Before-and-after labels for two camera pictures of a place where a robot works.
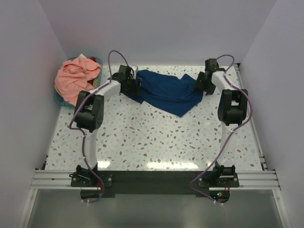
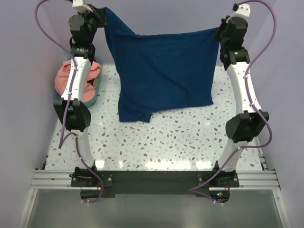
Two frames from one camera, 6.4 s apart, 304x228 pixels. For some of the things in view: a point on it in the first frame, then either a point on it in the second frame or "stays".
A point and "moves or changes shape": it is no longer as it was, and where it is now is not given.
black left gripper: (137, 86) -> (100, 13)
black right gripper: (199, 83) -> (220, 33)
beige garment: (95, 82) stays
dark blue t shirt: (167, 91) moves or changes shape
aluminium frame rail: (245, 179) stays
